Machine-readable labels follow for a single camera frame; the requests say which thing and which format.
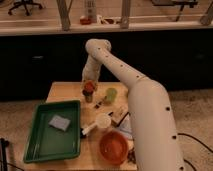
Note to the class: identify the red object on floor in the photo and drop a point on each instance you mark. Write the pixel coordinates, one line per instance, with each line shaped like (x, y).
(84, 21)

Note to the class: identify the green plastic cup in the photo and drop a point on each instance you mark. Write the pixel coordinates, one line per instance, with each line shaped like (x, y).
(111, 94)

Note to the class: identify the black office chair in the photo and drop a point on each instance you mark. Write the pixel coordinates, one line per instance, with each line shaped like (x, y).
(24, 3)

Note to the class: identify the small dark brush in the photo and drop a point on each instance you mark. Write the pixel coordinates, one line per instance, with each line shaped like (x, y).
(99, 103)

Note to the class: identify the orange plastic bowl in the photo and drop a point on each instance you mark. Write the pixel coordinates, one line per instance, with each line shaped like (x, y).
(113, 148)

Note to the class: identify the wooden block brush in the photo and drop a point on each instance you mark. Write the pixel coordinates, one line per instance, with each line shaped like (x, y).
(118, 115)

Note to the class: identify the green plastic tray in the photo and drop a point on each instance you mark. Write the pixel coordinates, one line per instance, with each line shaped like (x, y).
(46, 142)

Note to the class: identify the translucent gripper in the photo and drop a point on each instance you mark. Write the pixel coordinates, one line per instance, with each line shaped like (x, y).
(94, 83)

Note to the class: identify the blue sponge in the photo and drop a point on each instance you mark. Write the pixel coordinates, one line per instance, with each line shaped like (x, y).
(59, 122)

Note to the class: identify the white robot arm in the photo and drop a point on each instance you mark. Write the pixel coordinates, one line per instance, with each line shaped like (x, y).
(153, 126)

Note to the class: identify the orange apple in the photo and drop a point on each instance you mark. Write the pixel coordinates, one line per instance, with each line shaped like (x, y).
(89, 87)

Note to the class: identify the white measuring cup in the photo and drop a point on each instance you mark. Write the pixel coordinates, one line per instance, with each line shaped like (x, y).
(102, 122)

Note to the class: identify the purple grape bunch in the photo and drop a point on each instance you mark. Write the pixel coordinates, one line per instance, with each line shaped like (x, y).
(131, 156)

